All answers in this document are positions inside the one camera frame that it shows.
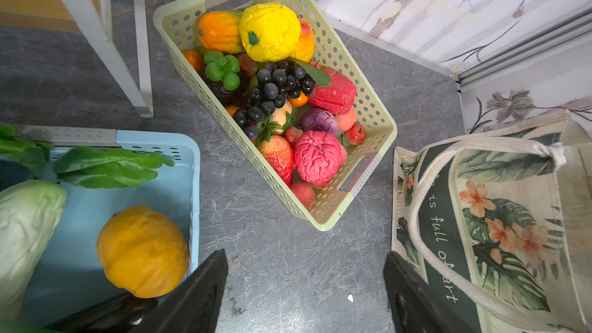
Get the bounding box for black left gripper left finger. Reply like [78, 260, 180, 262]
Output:
[134, 249, 229, 333]

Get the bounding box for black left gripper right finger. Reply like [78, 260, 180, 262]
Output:
[383, 251, 473, 333]

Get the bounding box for cream canvas grocery bag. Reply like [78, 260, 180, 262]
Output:
[392, 111, 591, 332]

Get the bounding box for light blue vegetable basket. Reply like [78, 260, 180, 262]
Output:
[1, 130, 200, 332]

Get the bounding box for pink dragon fruit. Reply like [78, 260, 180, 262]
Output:
[294, 130, 342, 184]

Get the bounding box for black grape bunch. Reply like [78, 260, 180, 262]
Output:
[227, 60, 317, 143]

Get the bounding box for orange round fruit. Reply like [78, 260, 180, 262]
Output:
[97, 206, 190, 299]

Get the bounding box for green leafy spinach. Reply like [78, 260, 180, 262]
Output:
[1, 124, 174, 189]

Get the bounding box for small red cherry apple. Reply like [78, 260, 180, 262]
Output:
[345, 124, 366, 146]

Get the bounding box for white bok choy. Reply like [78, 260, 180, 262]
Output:
[1, 180, 67, 319]

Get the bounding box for pink peach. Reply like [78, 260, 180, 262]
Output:
[335, 108, 356, 132]

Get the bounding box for purple round cabbage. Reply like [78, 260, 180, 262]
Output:
[300, 108, 339, 136]

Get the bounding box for small orange tangerine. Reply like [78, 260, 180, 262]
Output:
[288, 92, 308, 108]

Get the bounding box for green grape cluster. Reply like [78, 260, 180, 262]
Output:
[203, 50, 241, 91]

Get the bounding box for orange green papaya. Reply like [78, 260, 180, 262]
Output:
[197, 10, 245, 55]

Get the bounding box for green plastic fruit basket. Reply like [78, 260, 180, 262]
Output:
[154, 0, 397, 231]

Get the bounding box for yellow bell pepper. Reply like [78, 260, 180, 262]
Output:
[239, 2, 302, 63]

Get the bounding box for white wooden two-tier shelf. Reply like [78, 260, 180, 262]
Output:
[1, 0, 154, 118]

